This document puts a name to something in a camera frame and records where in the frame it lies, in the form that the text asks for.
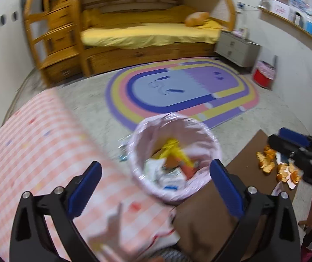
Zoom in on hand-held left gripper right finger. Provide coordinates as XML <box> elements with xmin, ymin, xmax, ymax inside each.
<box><xmin>210</xmin><ymin>159</ymin><xmax>301</xmax><ymax>262</ymax></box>

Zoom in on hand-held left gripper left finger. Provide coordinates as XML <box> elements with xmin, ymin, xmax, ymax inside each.
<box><xmin>9</xmin><ymin>160</ymin><xmax>103</xmax><ymax>262</ymax></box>

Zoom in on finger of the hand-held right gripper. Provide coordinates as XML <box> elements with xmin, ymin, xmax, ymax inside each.
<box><xmin>267</xmin><ymin>134</ymin><xmax>305</xmax><ymax>165</ymax></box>
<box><xmin>278</xmin><ymin>127</ymin><xmax>312</xmax><ymax>149</ymax></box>

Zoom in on yellow foam fruit net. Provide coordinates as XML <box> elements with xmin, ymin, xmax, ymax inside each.
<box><xmin>159</xmin><ymin>139</ymin><xmax>198</xmax><ymax>170</ymax></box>

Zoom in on trash bin with pink bag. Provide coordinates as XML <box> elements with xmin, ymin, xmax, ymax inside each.
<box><xmin>128</xmin><ymin>113</ymin><xmax>222</xmax><ymax>206</ymax></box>

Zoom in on pile of orange peels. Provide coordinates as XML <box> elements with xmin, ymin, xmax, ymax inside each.
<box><xmin>256</xmin><ymin>145</ymin><xmax>302</xmax><ymax>190</ymax></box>

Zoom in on brown cardboard sheet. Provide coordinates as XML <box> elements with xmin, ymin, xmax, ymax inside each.
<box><xmin>171</xmin><ymin>129</ymin><xmax>298</xmax><ymax>262</ymax></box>

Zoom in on orange knit glove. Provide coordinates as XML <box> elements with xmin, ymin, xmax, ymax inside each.
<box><xmin>176</xmin><ymin>155</ymin><xmax>198</xmax><ymax>180</ymax></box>

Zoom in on pink checked tablecloth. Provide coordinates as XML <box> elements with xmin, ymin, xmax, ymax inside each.
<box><xmin>0</xmin><ymin>89</ymin><xmax>181</xmax><ymax>262</ymax></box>

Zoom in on red box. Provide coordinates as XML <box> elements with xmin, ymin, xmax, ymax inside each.
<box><xmin>251</xmin><ymin>59</ymin><xmax>277</xmax><ymax>89</ymax></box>

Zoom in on white crumpled paper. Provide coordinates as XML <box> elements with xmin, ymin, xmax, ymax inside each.
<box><xmin>144</xmin><ymin>159</ymin><xmax>165</xmax><ymax>181</ymax></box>

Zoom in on grey zigzag cloth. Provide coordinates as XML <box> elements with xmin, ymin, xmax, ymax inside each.
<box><xmin>156</xmin><ymin>248</ymin><xmax>189</xmax><ymax>262</ymax></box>

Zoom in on grey nightstand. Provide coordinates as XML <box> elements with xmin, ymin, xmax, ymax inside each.
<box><xmin>214</xmin><ymin>31</ymin><xmax>262</xmax><ymax>68</ymax></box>

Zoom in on rainbow oval rug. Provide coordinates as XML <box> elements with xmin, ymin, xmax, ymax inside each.
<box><xmin>105</xmin><ymin>57</ymin><xmax>260</xmax><ymax>132</ymax></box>

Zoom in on white desk fan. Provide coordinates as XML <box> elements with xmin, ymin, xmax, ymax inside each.
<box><xmin>255</xmin><ymin>0</ymin><xmax>272</xmax><ymax>10</ymax></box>

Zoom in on wooden bunk bed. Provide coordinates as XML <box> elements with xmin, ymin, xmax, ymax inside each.
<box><xmin>78</xmin><ymin>0</ymin><xmax>237</xmax><ymax>76</ymax></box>

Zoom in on white dotted wardrobe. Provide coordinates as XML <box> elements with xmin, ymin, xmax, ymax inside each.
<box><xmin>0</xmin><ymin>5</ymin><xmax>40</xmax><ymax>131</ymax></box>

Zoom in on wooden stair drawers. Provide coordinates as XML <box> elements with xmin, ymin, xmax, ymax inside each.
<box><xmin>23</xmin><ymin>0</ymin><xmax>85</xmax><ymax>84</ymax></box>

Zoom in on yellow bed sheet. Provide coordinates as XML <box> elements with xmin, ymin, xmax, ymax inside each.
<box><xmin>81</xmin><ymin>5</ymin><xmax>225</xmax><ymax>50</ymax></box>

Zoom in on wooden wall shelf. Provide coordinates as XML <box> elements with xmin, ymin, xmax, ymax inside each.
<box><xmin>232</xmin><ymin>0</ymin><xmax>312</xmax><ymax>53</ymax></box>

